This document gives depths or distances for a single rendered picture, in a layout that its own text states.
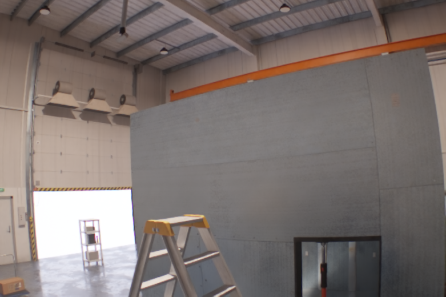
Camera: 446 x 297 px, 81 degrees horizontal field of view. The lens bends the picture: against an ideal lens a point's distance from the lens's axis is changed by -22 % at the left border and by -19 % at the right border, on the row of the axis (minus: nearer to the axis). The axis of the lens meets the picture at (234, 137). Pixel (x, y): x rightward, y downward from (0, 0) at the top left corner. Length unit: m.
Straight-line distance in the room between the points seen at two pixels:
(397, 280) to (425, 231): 0.34
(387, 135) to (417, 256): 0.74
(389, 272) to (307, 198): 0.72
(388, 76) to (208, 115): 1.35
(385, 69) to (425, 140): 0.48
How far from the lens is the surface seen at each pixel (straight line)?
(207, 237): 1.91
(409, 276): 2.02
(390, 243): 1.97
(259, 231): 2.22
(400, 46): 10.57
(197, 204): 2.51
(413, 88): 1.95
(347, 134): 1.96
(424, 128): 1.92
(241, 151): 2.26
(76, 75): 12.43
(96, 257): 10.39
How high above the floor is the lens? 2.52
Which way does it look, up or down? 7 degrees up
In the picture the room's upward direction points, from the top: 3 degrees counter-clockwise
